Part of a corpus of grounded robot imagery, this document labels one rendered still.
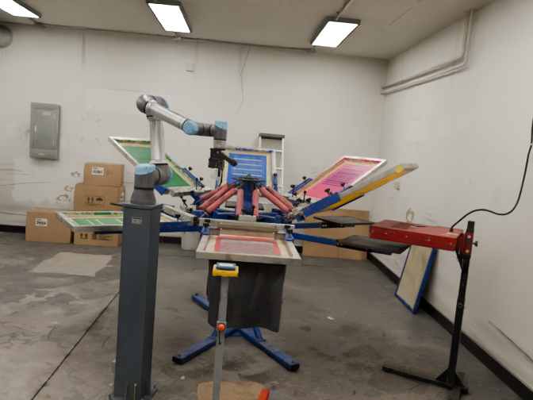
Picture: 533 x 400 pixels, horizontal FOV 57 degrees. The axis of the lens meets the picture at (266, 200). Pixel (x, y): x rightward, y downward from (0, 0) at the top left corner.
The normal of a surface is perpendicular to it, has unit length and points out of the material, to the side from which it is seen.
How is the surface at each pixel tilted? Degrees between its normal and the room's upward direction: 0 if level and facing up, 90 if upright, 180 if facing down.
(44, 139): 90
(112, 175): 89
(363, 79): 90
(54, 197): 90
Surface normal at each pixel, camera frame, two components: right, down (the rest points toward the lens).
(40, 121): 0.05, 0.11
